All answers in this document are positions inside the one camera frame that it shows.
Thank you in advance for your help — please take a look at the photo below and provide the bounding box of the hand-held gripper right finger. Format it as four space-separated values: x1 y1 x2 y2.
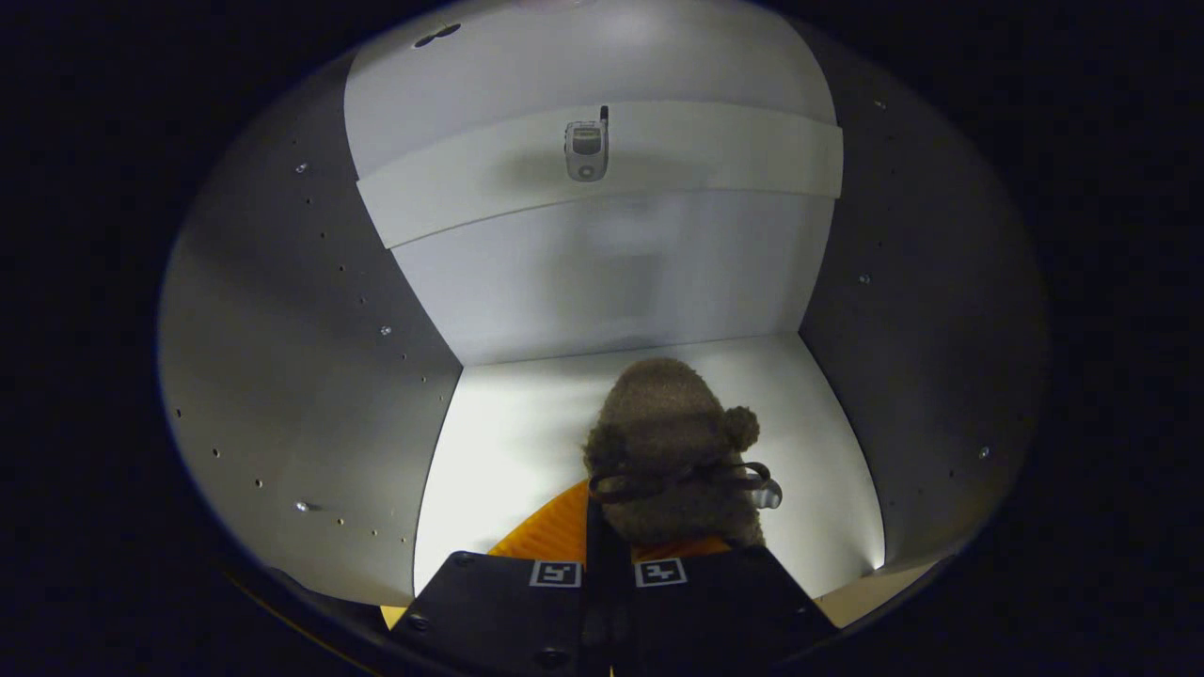
610 534 840 677

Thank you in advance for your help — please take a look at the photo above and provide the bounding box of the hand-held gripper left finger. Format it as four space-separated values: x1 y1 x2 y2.
388 478 610 677

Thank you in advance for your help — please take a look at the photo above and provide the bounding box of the brown fuzzy shoe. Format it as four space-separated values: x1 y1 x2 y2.
581 356 784 552

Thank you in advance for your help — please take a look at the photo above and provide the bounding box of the grey shoe cabinet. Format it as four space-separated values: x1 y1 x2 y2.
157 0 1051 659

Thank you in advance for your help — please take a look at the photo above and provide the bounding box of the white inner shelf board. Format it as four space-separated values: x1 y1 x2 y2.
356 101 845 250

